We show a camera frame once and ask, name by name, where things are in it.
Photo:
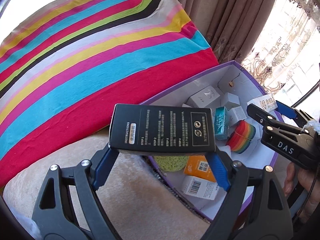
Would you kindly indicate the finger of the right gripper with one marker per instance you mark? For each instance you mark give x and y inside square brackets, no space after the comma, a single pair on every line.
[266,119]
[285,110]

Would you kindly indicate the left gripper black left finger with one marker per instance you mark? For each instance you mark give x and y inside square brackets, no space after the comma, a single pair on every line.
[67,206]

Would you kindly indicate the white dental text box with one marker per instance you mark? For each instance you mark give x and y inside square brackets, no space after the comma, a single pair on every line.
[266,102]

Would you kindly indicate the rainbow striped sponge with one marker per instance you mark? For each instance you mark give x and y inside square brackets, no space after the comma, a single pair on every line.
[242,136]

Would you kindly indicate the teal foil packet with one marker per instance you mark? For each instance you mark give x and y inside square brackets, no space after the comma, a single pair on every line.
[221,123]

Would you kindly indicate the silver SL logo box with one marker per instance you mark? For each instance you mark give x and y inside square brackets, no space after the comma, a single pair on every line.
[203,98]

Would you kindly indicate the orange white tissue pack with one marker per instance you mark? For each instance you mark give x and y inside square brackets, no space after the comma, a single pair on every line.
[198,166]

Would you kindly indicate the yellow green sponge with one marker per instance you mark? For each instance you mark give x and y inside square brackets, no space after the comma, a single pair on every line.
[171,163]

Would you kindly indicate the black instructions box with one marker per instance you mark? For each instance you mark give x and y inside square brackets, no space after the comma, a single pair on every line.
[161,130]

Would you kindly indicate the person right hand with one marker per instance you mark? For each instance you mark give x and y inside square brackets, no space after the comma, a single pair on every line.
[305,178]

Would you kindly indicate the small grey white box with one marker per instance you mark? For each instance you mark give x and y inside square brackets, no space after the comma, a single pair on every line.
[235,115]

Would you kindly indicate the sheer lace curtain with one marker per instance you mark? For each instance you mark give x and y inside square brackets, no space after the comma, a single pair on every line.
[285,57]

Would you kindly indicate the white barcode box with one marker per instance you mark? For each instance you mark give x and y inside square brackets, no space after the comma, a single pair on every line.
[199,188]

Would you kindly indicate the brown floral curtain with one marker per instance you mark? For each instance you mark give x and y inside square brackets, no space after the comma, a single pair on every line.
[231,27]

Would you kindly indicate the rainbow striped blanket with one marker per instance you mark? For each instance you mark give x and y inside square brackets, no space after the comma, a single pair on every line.
[65,67]

